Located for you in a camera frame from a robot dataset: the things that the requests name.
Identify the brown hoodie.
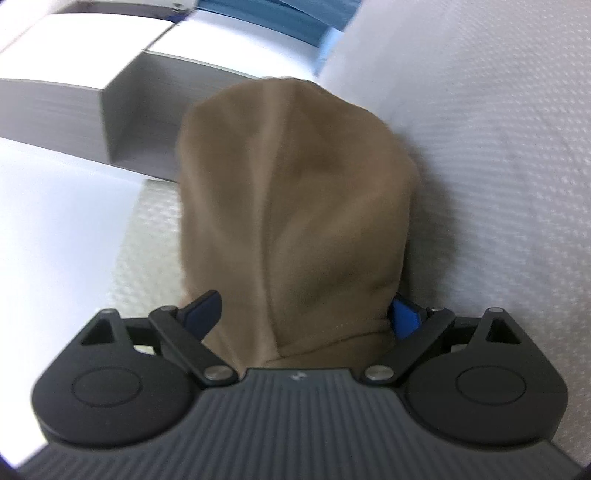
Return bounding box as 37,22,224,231
177,79,419,372

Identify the grey white wardrobe cabinet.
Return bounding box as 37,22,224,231
0,0,260,183

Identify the blue curtain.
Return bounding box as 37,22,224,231
197,0,361,46

